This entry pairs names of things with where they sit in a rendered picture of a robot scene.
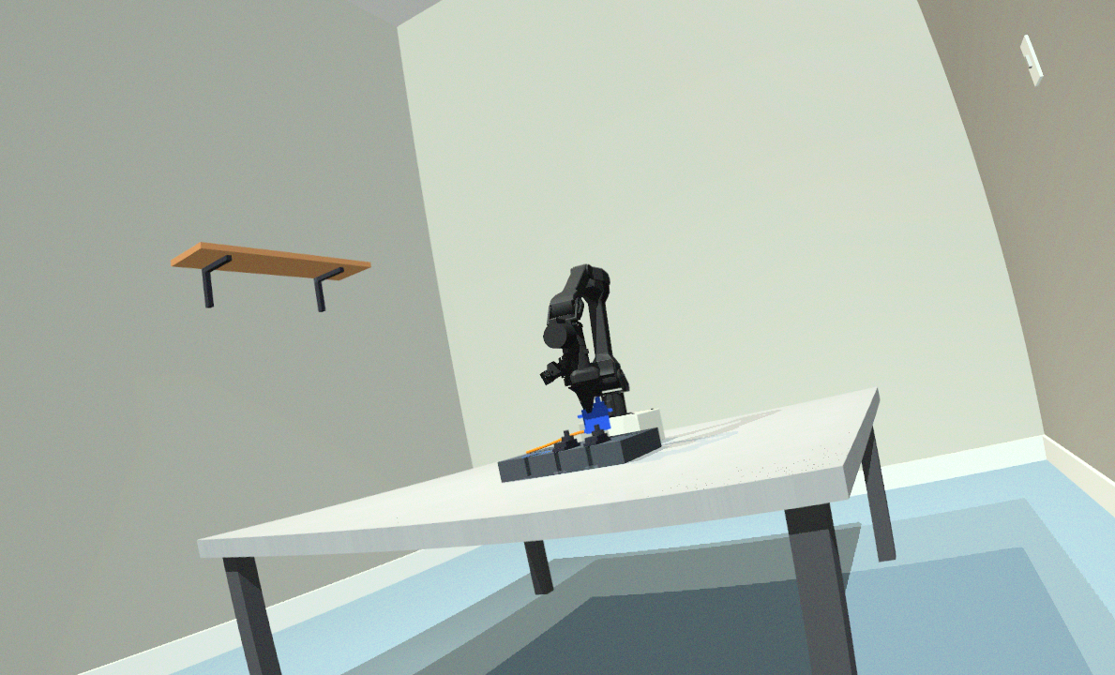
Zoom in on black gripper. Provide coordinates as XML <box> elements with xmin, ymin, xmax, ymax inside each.
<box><xmin>563</xmin><ymin>345</ymin><xmax>600</xmax><ymax>413</ymax></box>

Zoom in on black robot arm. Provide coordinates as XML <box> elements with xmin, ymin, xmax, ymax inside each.
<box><xmin>539</xmin><ymin>263</ymin><xmax>632</xmax><ymax>418</ymax></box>

